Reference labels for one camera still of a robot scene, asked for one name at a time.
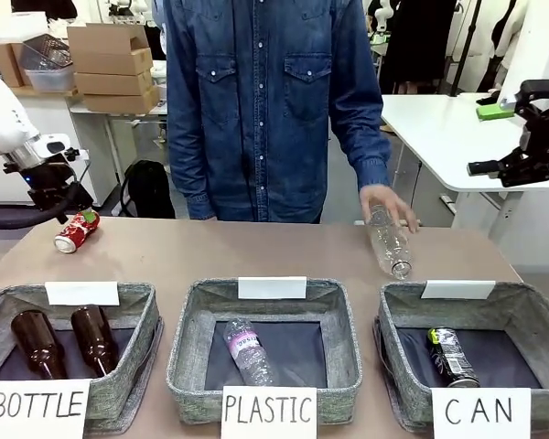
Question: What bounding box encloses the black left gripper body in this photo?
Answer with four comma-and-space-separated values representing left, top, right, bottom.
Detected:
27, 159, 95, 212

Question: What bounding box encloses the red drink can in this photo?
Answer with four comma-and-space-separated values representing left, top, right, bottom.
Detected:
53, 210, 102, 254

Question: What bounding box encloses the brown glass bottle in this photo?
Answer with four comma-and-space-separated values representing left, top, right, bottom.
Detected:
10, 309, 69, 380
70, 305, 120, 379

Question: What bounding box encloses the clear plastic bottle without label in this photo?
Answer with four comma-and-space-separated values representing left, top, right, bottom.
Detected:
367, 204, 414, 281

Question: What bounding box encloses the black drink can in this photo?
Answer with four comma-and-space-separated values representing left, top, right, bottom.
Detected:
427, 327, 481, 389

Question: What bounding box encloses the plastic bottle with pink label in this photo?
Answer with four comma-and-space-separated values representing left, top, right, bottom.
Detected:
222, 318, 276, 387

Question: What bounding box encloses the person's right forearm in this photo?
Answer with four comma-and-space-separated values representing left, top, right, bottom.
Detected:
167, 127, 217, 221

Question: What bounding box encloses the person's left forearm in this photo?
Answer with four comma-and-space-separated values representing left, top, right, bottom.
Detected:
341, 116, 393, 196

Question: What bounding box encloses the dark mesh basket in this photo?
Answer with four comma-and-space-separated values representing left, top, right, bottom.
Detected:
18, 34, 73, 70

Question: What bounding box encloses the grey fabric basket labelled bottle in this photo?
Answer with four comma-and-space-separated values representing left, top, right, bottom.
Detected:
0, 281, 165, 434

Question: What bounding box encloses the grey fabric basket labelled plastic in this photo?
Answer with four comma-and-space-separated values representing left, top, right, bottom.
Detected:
166, 276, 363, 425

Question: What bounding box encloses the grey fabric basket labelled can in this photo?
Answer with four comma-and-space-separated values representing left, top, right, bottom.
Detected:
373, 279, 549, 434

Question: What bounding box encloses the white paper sign CAN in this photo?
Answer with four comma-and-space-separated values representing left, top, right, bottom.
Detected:
430, 387, 532, 439

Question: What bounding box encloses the person's left hand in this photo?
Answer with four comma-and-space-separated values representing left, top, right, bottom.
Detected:
360, 183, 420, 235

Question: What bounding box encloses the black backpack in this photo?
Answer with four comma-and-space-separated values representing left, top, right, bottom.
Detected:
118, 159, 178, 220

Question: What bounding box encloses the large white table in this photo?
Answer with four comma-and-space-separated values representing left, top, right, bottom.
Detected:
379, 93, 549, 243

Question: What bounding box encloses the blank white card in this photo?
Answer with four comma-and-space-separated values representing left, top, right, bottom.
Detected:
237, 276, 307, 301
44, 281, 120, 306
420, 279, 497, 301

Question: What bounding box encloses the black tripod pole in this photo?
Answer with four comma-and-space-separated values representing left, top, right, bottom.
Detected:
448, 0, 485, 97

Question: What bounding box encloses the wooden shelf board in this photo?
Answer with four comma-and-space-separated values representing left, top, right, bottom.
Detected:
8, 84, 81, 100

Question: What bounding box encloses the flat closed cardboard box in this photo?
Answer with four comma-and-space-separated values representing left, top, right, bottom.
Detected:
70, 48, 155, 77
74, 70, 156, 97
82, 86, 160, 113

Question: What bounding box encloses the clear plastic tub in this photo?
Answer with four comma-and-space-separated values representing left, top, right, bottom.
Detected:
26, 66, 77, 91

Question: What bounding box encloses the person in black clothes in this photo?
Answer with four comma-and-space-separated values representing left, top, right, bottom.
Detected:
383, 0, 458, 95

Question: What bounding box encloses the small upright cardboard box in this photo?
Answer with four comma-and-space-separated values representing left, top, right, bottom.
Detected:
0, 41, 27, 88

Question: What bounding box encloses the open cardboard box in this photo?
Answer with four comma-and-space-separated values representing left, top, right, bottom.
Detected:
67, 23, 153, 63

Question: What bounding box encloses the white paper sign BOTTLE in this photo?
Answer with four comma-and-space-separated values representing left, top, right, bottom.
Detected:
0, 377, 92, 439

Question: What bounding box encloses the person in denim shirt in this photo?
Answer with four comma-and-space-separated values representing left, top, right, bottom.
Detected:
164, 0, 393, 225

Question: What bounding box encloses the white paper sign PLASTIC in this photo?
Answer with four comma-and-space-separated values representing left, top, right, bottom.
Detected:
220, 385, 318, 439

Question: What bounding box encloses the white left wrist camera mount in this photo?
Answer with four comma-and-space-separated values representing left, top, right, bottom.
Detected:
62, 146, 92, 164

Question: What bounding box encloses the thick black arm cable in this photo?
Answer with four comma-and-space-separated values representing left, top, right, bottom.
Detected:
0, 181, 82, 230

